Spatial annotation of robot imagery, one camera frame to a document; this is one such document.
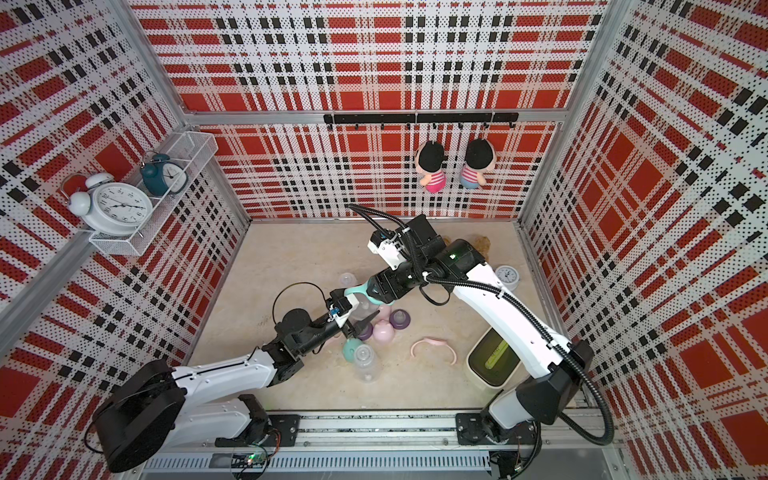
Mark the clear baby bottle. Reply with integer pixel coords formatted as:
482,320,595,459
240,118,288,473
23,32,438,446
353,344,381,383
339,272,358,288
349,294,378,322

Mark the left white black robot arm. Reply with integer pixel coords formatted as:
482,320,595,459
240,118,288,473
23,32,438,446
91,308,376,473

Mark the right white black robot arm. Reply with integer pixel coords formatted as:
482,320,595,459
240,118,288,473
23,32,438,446
363,215,594,440

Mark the pink bottle cap upper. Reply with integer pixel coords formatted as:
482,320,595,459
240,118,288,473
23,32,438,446
376,304,392,320

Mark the pink bottle cap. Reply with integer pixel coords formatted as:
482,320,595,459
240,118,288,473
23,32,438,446
373,320,395,344
376,304,392,320

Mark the pink bottle cap lower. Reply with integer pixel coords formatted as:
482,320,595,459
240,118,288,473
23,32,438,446
373,320,395,344

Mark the brown plush toy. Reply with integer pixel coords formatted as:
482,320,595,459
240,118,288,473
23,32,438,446
444,234,491,261

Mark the small white alarm clock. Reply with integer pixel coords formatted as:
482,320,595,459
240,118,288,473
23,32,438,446
495,265,520,292

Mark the white bin green inside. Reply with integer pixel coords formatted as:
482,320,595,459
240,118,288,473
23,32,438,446
465,328,521,390

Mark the doll with pink dress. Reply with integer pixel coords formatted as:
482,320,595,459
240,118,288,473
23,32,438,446
415,141,446,194

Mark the doll with striped shirt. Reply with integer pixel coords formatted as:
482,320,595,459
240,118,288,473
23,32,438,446
460,138,497,190

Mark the green circuit board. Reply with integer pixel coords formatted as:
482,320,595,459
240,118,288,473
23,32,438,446
230,453,268,471

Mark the teal alarm clock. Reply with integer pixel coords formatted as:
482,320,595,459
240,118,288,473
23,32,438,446
140,153,188,197

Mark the large white alarm clock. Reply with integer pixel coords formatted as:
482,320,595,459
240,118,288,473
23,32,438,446
68,172,153,237

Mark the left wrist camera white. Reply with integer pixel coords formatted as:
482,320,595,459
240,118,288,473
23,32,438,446
326,288,354,328

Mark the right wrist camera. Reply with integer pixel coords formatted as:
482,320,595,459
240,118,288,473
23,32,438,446
367,230,411,271

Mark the pink bottle handle right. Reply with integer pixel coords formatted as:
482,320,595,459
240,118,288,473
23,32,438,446
409,337,458,366

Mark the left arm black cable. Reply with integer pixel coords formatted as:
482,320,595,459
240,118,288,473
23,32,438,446
271,281,328,328

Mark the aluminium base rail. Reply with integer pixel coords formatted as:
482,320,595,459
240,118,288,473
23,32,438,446
123,410,630,479

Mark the black hook rail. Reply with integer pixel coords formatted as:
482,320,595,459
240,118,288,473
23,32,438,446
323,112,520,128

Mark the white wire wall shelf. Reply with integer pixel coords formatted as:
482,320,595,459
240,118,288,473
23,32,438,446
89,130,218,256

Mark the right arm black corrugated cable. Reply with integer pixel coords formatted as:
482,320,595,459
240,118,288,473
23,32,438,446
344,203,616,475

